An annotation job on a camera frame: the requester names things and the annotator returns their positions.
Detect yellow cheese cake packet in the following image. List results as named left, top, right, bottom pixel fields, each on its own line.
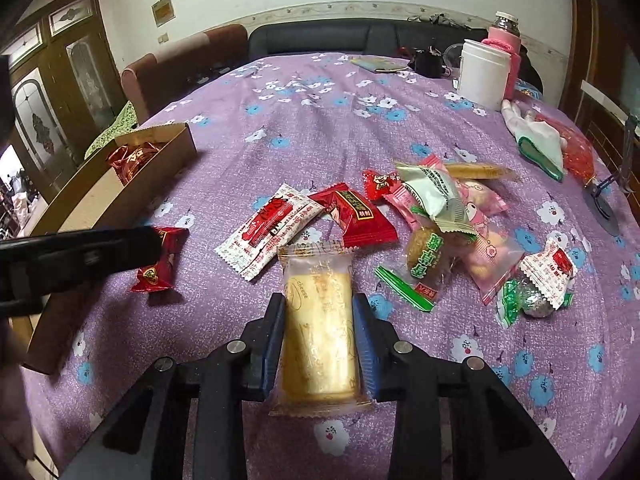
left=271, top=242, right=370, bottom=417

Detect small red candy packet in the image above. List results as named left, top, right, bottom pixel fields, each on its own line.
left=130, top=226, right=190, bottom=294

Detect brown cake green label packet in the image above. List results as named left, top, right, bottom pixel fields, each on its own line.
left=374, top=226, right=456, bottom=312

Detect white red long snack packet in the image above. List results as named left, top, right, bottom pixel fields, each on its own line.
left=215, top=183, right=323, bottom=282

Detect green silver candy packet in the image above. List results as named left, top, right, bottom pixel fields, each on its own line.
left=496, top=272, right=574, bottom=328

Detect pink cartoon snack packet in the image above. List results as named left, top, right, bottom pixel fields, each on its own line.
left=402, top=155, right=524, bottom=304

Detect green white snack packet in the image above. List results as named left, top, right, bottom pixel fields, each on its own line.
left=394, top=162, right=477, bottom=237

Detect white red short snack packet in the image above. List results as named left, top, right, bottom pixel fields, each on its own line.
left=518, top=238, right=577, bottom=310

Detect yellow wafer bar packet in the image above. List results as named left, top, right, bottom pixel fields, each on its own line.
left=444, top=162, right=520, bottom=182

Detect shallow cardboard box tray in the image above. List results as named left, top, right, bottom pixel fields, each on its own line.
left=23, top=122, right=196, bottom=375

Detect dark red candy packets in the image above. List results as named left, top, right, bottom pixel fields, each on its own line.
left=107, top=142, right=163, bottom=185

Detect green floral blanket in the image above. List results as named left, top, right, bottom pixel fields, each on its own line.
left=85, top=101, right=138, bottom=160

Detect purple floral tablecloth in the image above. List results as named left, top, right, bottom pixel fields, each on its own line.
left=24, top=54, right=639, bottom=479

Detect wooden glass door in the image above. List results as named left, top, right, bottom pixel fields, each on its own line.
left=1, top=0, right=126, bottom=200

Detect brown armchair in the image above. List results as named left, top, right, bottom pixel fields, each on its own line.
left=120, top=24, right=248, bottom=124

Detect white green work glove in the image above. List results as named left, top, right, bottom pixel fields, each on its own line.
left=501, top=100, right=564, bottom=182

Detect black phone stand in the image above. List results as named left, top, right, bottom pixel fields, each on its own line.
left=582, top=114, right=639, bottom=237

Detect red mesh gift bag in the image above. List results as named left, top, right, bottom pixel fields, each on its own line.
left=535, top=112, right=596, bottom=186

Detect flat booklet on table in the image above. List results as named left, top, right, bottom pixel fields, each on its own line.
left=350, top=56, right=408, bottom=74

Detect small black object on table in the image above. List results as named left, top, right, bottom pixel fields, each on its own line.
left=408, top=47, right=446, bottom=78

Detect white plastic jar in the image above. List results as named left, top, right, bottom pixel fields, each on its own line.
left=458, top=39, right=511, bottom=110

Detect black leather sofa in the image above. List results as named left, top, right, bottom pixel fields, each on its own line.
left=247, top=17, right=544, bottom=91

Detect pink thermos bottle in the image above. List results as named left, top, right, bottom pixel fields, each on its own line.
left=482, top=11, right=522, bottom=100

